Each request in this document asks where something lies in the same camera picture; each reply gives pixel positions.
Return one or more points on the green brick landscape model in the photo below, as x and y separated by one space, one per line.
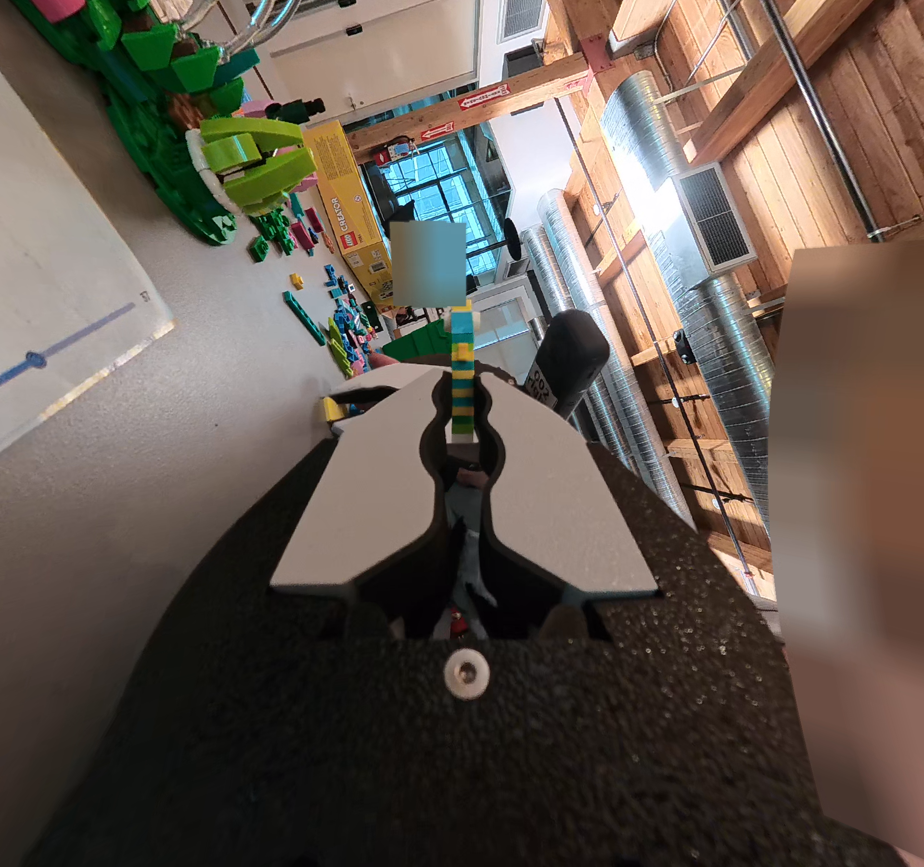
144 123

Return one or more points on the yellow cardboard box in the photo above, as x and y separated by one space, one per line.
343 188

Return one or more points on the dark brick piece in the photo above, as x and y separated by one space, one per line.
296 110

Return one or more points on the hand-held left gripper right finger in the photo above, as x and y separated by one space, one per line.
556 506

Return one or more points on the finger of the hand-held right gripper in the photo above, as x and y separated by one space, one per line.
390 379
361 421

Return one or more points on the small yellow brick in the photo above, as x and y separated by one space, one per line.
332 409

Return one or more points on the pile of loose coloured bricks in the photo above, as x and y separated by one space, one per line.
339 325

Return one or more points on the red wall device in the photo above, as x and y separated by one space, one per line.
393 154

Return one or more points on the lime green brick plant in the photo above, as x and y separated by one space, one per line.
252 159

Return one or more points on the large silver ventilation duct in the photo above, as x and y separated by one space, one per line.
722 347

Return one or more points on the black disc on pole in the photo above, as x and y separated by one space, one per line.
514 239

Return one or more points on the metal air vent grille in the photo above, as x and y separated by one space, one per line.
714 221

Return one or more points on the metal ceiling pipe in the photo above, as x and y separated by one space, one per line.
816 94

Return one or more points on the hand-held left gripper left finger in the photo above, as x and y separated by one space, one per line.
375 491

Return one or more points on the green brick baseplate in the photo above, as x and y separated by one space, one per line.
426 340

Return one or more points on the white door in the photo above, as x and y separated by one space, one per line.
375 44

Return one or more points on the large grid window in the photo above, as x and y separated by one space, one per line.
440 188

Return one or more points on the long teal brick plate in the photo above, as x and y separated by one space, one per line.
303 318

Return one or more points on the wooden beam with red signs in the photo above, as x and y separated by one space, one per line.
469 105

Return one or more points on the white sheet with blue line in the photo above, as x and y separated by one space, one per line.
65 267

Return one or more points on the white wall vent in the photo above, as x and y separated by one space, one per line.
522 10

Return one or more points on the striped teal yellow brick column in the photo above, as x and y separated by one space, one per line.
462 390

